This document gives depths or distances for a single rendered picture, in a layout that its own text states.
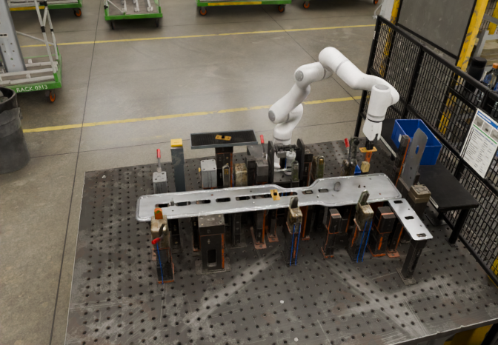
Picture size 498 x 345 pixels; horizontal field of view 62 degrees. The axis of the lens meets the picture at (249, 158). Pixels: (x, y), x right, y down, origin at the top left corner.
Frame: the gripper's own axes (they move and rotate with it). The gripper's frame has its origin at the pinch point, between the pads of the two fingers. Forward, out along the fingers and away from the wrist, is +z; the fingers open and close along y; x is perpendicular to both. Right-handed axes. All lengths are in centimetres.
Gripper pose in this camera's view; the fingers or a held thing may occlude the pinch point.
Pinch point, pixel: (369, 144)
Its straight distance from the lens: 215.4
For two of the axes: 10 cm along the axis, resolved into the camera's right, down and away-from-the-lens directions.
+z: -0.2, 8.2, 5.7
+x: 9.9, -0.8, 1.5
